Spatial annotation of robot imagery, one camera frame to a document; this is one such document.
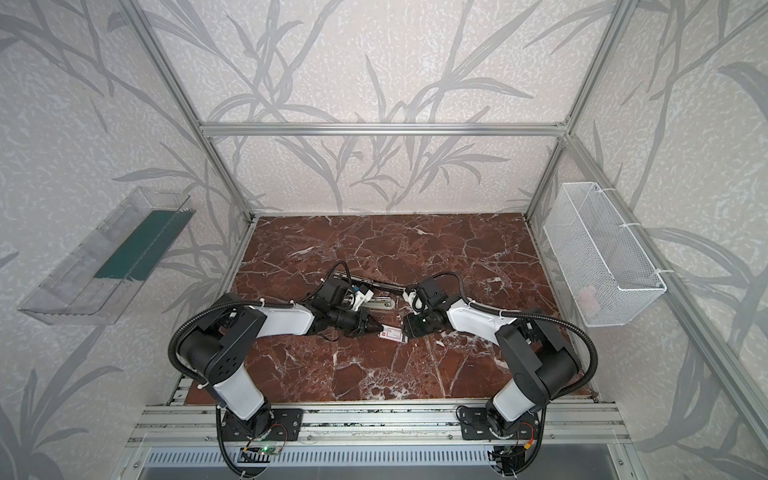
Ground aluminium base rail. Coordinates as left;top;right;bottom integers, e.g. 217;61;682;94
113;396;645;479

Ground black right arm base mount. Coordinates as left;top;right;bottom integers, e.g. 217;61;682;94
454;405;540;443

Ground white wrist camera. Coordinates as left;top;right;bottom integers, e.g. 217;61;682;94
402;288;427;315
349;285;374;311

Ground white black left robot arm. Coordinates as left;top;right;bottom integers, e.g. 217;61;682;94
167;261;384;431

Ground white wire mesh basket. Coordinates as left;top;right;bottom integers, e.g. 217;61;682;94
544;182;667;327

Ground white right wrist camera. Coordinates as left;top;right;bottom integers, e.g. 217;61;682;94
402;288;427;315

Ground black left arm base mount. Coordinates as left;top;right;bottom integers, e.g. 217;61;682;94
220;408;305;442

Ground pink object in basket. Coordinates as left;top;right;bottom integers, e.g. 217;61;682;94
576;285;602;318

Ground green circuit board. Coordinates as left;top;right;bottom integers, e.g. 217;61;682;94
240;445;283;463

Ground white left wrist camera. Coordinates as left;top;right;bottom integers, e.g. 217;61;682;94
349;285;374;311

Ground clear plastic wall tray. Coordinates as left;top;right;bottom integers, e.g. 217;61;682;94
18;187;196;326

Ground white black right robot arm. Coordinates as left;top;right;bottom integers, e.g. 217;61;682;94
403;272;599;436

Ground aluminium frame profiles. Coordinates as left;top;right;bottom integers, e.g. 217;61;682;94
118;1;767;447

